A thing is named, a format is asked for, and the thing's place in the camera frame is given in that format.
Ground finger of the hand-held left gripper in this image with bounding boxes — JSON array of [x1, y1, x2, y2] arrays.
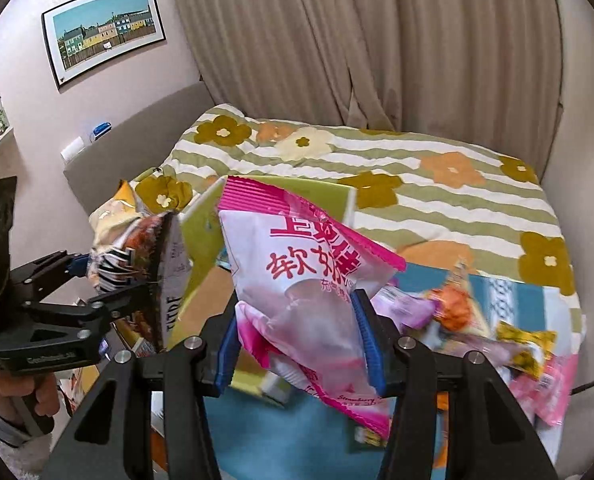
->
[[22, 280, 153, 332], [8, 251, 94, 307]]

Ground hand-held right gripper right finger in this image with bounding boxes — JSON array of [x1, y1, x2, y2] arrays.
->
[[349, 289, 560, 480]]

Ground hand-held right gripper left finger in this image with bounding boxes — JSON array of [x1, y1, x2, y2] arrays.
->
[[40, 302, 243, 480]]

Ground orange and black chips bag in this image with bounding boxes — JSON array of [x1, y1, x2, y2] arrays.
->
[[88, 180, 194, 356]]

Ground pink and white snack bag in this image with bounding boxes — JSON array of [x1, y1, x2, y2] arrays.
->
[[217, 176, 407, 438]]

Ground gold snack packet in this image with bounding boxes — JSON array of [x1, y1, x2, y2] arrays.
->
[[494, 321, 558, 381]]

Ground green cardboard box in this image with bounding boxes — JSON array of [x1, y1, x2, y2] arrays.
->
[[112, 175, 359, 411]]

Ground pink striped snack packet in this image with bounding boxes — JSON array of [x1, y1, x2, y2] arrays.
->
[[509, 352, 580, 428]]

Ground person's left hand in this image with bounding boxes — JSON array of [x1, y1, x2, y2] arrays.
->
[[0, 367, 73, 436]]

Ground pale pink snack packet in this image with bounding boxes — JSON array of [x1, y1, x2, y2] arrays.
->
[[372, 285, 438, 332]]

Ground orange snack packet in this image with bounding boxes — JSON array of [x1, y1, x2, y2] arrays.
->
[[424, 260, 492, 333]]

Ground teal patterned cloth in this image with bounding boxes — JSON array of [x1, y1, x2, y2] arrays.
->
[[202, 260, 548, 480]]

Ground grey bed headboard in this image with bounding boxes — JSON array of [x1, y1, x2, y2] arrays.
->
[[63, 82, 218, 206]]

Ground floral striped blanket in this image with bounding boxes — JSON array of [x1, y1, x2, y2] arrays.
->
[[130, 104, 588, 466]]

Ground framed picture of houses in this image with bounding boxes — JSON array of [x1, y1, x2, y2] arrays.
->
[[41, 0, 167, 91]]

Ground beige curtain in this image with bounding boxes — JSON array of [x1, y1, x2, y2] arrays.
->
[[164, 0, 564, 133]]

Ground black cable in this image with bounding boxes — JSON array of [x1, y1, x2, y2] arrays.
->
[[569, 370, 594, 394]]

